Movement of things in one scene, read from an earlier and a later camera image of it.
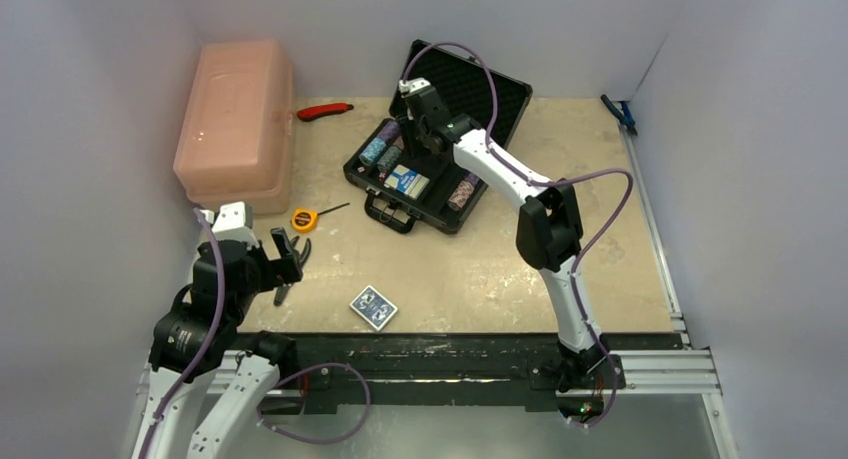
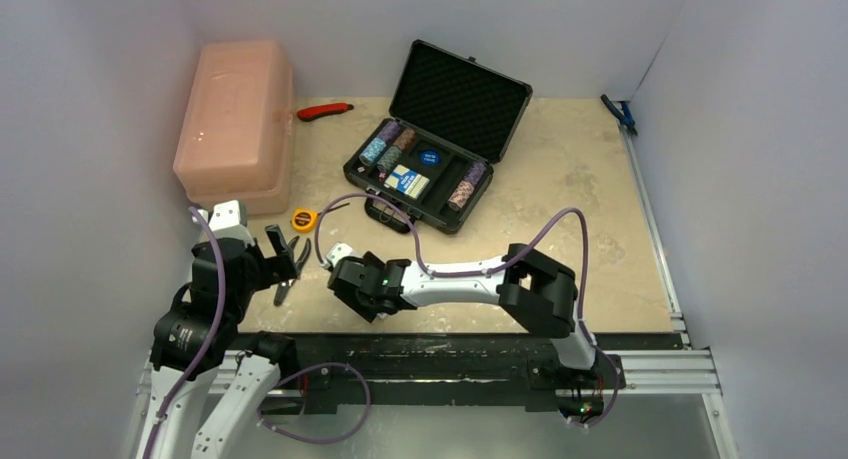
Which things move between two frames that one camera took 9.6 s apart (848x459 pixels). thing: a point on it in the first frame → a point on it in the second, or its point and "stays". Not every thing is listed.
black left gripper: (280, 270) stays
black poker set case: (407, 186) stays
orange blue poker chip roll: (461, 194) stays
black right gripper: (416, 137) → (351, 283)
